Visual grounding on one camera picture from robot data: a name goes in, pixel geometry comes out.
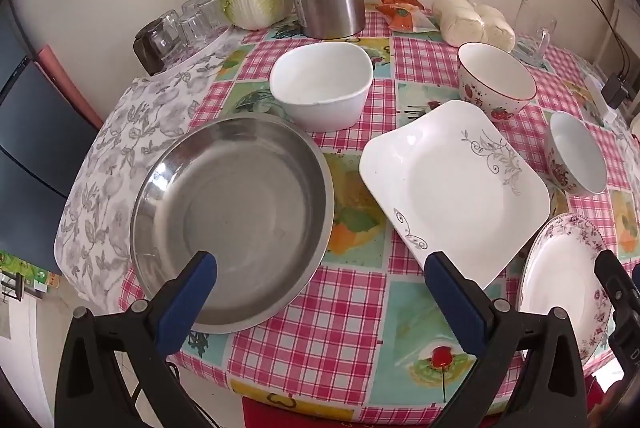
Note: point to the grey floral cloth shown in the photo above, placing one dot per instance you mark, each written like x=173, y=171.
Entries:
x=91, y=246

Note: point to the black charger on power strip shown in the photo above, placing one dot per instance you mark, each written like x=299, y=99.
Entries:
x=610, y=96

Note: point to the strawberry pattern bowl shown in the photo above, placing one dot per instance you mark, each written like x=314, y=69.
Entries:
x=494, y=81

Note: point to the small red flower bowl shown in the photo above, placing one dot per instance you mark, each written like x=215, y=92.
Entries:
x=574, y=159

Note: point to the round pink floral plate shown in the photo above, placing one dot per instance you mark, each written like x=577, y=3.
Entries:
x=559, y=272

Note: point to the glass teapot dark handle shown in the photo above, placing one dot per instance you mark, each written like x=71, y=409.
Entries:
x=160, y=43

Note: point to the drinking glass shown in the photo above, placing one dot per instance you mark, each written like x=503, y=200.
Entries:
x=196, y=28
x=190, y=7
x=213, y=12

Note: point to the white square floral plate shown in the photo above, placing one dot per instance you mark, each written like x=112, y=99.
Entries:
x=450, y=182

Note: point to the checkered pink tablecloth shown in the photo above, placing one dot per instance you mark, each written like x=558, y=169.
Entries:
x=364, y=340

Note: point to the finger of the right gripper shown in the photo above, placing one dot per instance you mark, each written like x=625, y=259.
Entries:
x=622, y=290

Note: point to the white square bowl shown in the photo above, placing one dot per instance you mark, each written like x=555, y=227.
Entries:
x=322, y=87

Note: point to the orange snack packet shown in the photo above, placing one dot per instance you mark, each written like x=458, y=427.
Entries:
x=408, y=16

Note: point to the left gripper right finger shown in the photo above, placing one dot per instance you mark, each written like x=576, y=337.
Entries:
x=550, y=391

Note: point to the stainless steel round plate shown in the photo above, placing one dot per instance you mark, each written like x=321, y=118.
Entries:
x=252, y=190

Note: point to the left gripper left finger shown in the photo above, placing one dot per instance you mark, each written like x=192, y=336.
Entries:
x=91, y=391

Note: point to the dark blue cabinet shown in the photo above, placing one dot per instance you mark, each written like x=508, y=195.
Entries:
x=44, y=141

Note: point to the bag of steamed buns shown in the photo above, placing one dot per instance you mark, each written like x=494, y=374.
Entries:
x=463, y=21

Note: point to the glass mug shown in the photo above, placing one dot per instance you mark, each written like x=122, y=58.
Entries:
x=533, y=31

